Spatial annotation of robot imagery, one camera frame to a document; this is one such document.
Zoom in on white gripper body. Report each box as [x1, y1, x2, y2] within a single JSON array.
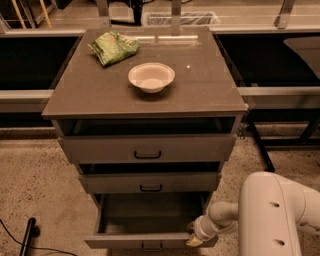
[[193, 215, 219, 241]]

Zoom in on grey bottom drawer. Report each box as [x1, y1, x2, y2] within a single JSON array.
[[85, 192, 210, 251]]

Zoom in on grey drawer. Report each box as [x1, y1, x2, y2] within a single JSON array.
[[53, 116, 240, 164], [85, 192, 210, 251], [79, 162, 223, 194]]

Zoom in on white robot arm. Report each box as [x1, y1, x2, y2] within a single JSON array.
[[186, 172, 320, 256]]

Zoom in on grey middle drawer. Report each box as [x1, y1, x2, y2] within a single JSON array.
[[79, 162, 223, 194]]

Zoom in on grey top drawer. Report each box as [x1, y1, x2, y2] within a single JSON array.
[[53, 116, 240, 164]]

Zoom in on grey drawer cabinet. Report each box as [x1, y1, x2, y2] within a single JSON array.
[[41, 26, 250, 201]]

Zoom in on black table leg with caster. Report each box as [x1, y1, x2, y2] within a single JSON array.
[[248, 121, 275, 172]]

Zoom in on white bowl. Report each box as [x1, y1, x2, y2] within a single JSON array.
[[128, 62, 175, 93]]

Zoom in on black stand leg left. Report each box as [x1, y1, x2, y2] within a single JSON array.
[[19, 217, 40, 256]]

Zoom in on green chip bag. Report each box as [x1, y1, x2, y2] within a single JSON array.
[[89, 31, 140, 67]]

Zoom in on wooden stick right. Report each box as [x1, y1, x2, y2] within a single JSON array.
[[39, 0, 52, 28]]

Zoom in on wooden stick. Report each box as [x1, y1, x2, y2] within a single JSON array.
[[39, 0, 52, 28], [11, 0, 27, 29]]

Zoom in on wooden stick left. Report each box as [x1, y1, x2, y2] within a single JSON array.
[[11, 0, 27, 29]]

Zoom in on black floor cable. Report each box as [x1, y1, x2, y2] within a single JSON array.
[[0, 218, 79, 256]]

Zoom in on wire mesh basket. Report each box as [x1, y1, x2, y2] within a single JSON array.
[[142, 11, 221, 26]]

